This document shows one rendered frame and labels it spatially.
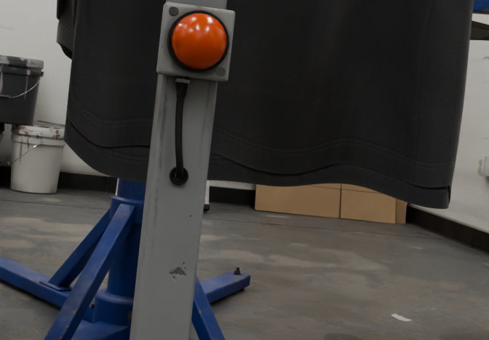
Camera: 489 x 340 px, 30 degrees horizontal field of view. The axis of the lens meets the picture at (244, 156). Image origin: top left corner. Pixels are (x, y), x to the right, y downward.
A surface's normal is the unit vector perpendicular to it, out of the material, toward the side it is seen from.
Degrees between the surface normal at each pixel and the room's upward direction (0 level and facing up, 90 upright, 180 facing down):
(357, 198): 72
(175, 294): 89
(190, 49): 118
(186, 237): 90
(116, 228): 43
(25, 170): 93
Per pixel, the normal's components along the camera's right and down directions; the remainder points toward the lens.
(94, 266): -0.14, -0.72
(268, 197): 0.21, -0.18
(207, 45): 0.33, 0.26
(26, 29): 0.18, 0.07
